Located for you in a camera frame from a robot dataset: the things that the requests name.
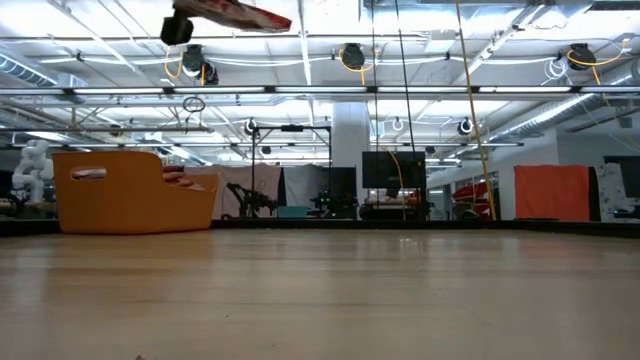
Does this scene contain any black hanging cable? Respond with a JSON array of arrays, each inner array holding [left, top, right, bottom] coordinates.
[[393, 0, 420, 222]]

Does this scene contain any red board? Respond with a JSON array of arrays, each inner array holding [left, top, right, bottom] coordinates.
[[513, 164, 592, 222]]

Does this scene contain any black ceiling cable reel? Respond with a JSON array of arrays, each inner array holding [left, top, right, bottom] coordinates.
[[339, 42, 375, 74], [179, 43, 220, 86], [567, 42, 599, 72]]

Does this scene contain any teal box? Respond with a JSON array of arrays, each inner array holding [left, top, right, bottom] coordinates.
[[277, 205, 310, 219]]

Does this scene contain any orange plastic basket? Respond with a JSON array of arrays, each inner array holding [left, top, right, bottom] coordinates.
[[52, 150, 220, 235]]

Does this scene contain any white square pillar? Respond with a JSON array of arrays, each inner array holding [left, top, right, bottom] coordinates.
[[332, 102, 371, 221]]

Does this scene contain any yellow hanging cable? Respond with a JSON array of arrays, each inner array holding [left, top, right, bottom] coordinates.
[[454, 0, 497, 222]]

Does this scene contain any black monitor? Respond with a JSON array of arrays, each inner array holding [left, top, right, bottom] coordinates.
[[361, 150, 427, 190]]

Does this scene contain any white curtain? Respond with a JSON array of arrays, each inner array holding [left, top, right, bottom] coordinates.
[[184, 163, 331, 220]]

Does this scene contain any black aluminium table frame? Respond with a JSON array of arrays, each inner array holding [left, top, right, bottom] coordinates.
[[0, 215, 640, 237]]

